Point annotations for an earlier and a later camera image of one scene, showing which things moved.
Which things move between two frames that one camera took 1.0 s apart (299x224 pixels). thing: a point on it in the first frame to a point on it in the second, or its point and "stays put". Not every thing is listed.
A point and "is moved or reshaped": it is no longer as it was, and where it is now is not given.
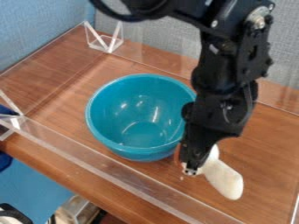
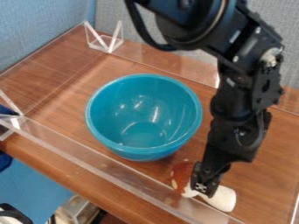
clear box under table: [77, 211] stays put
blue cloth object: [5, 160] stays put
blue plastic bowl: [133, 115] stays put
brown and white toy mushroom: [224, 178] is moved or reshaped
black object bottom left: [12, 212] stays put
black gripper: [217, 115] to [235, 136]
